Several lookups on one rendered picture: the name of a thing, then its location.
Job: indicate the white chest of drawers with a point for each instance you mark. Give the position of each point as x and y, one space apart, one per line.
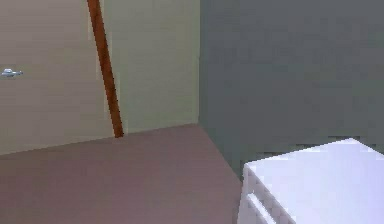
320 183

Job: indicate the beige room door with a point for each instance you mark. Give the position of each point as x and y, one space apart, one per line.
50 83

